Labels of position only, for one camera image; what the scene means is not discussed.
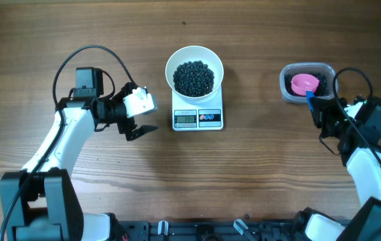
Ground pink scoop blue handle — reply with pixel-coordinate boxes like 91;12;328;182
291;74;319;104

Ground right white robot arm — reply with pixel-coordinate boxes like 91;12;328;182
290;94;381;240

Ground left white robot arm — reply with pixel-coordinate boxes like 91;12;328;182
0;67;157;240

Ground white digital kitchen scale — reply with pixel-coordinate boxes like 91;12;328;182
172;88;224;131

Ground black beans in bowl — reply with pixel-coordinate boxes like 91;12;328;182
173;60;214;97

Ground white paper bowl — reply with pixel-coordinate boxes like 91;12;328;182
165;46;224;103

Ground black beans in container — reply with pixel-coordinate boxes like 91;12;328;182
284;72;329;96

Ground clear plastic bean container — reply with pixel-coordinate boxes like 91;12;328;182
279;62;335;103

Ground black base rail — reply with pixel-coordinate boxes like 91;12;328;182
56;219;354;241

